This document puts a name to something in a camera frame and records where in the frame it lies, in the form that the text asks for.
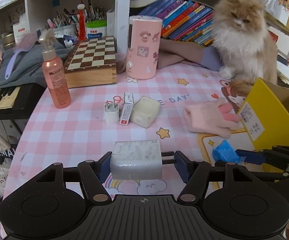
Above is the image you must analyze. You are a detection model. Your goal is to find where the pink spray bottle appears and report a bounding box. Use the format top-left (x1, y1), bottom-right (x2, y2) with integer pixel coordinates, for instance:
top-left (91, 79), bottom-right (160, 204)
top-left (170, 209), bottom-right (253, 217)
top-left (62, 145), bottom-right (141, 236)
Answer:
top-left (39, 29), bottom-right (71, 109)

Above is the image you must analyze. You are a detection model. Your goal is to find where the clear pen holder cup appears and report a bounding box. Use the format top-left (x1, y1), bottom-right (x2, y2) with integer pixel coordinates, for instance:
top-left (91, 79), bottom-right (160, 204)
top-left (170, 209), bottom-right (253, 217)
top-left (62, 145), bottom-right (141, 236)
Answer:
top-left (47, 11), bottom-right (77, 39)

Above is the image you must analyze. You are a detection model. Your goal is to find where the wooden chess board box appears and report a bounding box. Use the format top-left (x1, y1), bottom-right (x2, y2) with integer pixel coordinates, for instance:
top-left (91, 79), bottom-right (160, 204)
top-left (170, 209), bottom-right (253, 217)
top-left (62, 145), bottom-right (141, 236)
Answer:
top-left (64, 36), bottom-right (116, 88)

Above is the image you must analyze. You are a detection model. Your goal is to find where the pink fuzzy glove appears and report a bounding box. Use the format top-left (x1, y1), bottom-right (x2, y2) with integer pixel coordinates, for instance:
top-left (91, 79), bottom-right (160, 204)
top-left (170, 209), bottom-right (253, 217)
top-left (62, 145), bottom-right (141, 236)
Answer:
top-left (183, 98), bottom-right (240, 138)

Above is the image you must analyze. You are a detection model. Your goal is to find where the brown purple folded garment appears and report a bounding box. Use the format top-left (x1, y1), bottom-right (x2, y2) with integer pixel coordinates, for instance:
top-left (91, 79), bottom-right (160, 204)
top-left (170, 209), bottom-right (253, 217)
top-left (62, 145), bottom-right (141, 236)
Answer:
top-left (157, 39), bottom-right (223, 71)

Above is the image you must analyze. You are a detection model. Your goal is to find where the grey folded cloth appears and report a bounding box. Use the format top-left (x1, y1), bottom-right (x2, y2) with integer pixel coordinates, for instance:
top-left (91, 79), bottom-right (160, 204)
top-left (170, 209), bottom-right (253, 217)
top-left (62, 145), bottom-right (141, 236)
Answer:
top-left (0, 38), bottom-right (73, 88)

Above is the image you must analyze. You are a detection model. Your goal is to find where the cream rounded cube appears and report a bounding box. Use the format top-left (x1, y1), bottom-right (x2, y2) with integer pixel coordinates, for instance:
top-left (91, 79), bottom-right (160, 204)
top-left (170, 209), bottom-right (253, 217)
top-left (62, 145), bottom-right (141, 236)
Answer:
top-left (130, 96), bottom-right (160, 128)

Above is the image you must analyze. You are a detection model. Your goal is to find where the yellow cardboard box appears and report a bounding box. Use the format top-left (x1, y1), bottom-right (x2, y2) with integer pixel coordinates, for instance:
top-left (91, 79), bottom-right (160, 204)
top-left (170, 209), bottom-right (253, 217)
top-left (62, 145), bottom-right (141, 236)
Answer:
top-left (239, 78), bottom-right (289, 150)

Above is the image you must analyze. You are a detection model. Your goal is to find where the pink checkered table mat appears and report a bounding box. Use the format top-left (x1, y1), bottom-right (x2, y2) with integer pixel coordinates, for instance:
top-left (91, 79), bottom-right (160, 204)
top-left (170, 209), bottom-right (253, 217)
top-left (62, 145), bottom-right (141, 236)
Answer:
top-left (3, 62), bottom-right (258, 201)

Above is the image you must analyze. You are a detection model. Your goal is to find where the small white plug charger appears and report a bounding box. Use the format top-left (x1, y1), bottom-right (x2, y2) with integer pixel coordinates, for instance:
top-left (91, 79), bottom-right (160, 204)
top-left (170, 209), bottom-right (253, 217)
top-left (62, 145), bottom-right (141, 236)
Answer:
top-left (104, 100), bottom-right (120, 124)

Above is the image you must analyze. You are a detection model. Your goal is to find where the blue packet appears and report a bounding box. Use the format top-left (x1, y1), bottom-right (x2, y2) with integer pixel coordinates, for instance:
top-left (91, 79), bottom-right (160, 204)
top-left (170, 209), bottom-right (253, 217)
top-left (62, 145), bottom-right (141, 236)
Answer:
top-left (212, 140), bottom-right (244, 164)

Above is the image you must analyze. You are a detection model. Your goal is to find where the fluffy cream cat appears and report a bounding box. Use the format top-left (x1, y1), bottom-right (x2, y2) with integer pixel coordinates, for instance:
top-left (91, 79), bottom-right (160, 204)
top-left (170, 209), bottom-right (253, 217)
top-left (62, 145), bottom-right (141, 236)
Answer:
top-left (212, 0), bottom-right (277, 96)

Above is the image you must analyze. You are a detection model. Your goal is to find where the purple hair brush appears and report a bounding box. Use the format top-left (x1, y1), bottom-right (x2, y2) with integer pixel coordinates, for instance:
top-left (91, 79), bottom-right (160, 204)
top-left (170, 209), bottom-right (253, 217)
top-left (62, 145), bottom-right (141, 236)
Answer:
top-left (5, 33), bottom-right (37, 80)

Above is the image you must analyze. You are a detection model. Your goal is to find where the green lid white jar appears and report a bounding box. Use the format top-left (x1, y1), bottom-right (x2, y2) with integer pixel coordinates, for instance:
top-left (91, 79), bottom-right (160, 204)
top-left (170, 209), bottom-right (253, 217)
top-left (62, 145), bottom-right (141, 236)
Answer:
top-left (85, 20), bottom-right (107, 39)

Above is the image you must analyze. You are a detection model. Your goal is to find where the red tassel ornament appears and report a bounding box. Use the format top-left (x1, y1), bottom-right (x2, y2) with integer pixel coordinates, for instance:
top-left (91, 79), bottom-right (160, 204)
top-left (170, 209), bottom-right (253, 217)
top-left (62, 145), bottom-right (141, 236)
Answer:
top-left (77, 0), bottom-right (87, 42)

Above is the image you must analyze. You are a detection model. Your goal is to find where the large white power adapter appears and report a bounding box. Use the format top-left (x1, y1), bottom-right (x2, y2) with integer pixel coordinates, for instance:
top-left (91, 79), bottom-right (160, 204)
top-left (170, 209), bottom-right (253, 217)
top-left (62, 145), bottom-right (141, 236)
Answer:
top-left (110, 140), bottom-right (162, 180)

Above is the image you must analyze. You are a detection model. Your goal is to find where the small white red box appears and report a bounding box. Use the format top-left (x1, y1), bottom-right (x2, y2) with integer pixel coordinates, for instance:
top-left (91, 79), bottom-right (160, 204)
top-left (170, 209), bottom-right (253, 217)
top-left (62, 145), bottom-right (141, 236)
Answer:
top-left (120, 92), bottom-right (134, 125)

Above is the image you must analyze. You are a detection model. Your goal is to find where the pink sticker cylinder humidifier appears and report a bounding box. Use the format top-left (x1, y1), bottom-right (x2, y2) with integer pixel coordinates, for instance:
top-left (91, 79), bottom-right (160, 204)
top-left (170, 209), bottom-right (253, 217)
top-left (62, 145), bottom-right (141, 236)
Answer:
top-left (125, 15), bottom-right (162, 80)

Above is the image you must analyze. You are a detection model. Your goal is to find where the row of colourful books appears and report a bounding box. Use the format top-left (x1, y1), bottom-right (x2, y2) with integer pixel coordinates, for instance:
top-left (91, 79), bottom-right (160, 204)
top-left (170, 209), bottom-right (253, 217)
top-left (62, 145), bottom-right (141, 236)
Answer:
top-left (136, 0), bottom-right (213, 47)

